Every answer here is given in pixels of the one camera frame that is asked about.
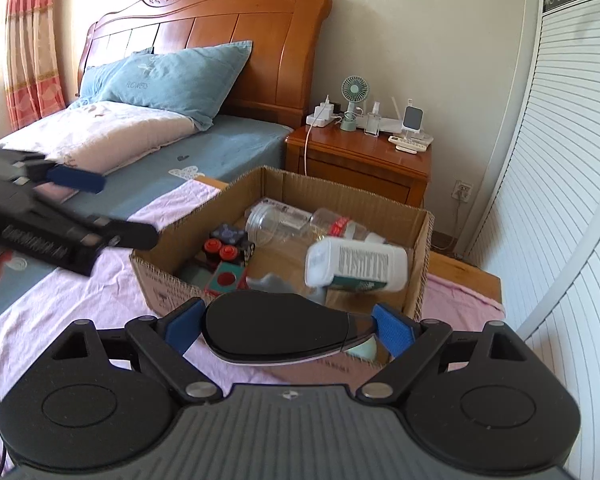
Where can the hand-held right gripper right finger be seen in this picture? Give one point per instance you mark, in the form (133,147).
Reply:
(392,333)

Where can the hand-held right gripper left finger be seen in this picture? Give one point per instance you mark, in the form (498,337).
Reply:
(185,328)

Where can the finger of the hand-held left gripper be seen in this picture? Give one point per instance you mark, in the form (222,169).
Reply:
(130,235)
(75,177)

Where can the mint green case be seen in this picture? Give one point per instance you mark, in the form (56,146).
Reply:
(365,351)

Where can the white plastic bottle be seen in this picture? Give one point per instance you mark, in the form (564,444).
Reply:
(355,262)

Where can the black oval hand mirror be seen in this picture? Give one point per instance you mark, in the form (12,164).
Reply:
(280,327)

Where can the clear capsule bottle silver cap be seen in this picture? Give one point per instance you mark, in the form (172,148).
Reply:
(339,225)

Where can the clear plastic jar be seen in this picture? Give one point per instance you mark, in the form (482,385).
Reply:
(270,222)

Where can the cardboard box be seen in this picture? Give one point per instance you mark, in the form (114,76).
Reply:
(290,190)

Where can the white and pink pillow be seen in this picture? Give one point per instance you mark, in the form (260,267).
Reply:
(105,130)

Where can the teal and red cube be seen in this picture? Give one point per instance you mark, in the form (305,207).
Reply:
(225,277)

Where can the grey object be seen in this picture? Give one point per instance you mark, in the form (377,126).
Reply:
(270,282)

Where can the grey-blue bedsheet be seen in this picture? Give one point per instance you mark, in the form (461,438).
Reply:
(230,150)

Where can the blue pillow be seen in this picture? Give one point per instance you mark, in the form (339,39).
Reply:
(170,80)

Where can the striped orange curtain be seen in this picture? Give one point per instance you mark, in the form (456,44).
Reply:
(30,35)

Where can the wooden nightstand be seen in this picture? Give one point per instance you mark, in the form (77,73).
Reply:
(360,165)

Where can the white remote control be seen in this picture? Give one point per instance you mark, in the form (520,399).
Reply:
(412,143)

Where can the white louvered wardrobe door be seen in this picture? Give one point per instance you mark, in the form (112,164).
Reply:
(555,210)

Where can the white router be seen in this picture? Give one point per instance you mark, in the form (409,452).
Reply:
(392,122)

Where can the clear spray bottle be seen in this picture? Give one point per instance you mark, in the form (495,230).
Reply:
(373,122)

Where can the white power strip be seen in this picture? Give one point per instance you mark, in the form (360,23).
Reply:
(322,121)

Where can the wooden headboard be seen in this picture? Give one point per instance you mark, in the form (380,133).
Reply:
(260,25)

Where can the green desk fan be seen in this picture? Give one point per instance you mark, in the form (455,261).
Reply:
(355,90)

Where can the white wall outlet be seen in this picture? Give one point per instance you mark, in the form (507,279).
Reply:
(462,190)

